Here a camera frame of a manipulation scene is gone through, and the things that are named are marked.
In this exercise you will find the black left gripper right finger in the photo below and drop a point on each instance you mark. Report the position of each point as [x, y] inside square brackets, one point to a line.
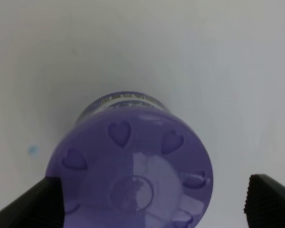
[265, 202]

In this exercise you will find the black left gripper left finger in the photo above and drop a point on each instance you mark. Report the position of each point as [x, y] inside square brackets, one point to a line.
[42, 206]

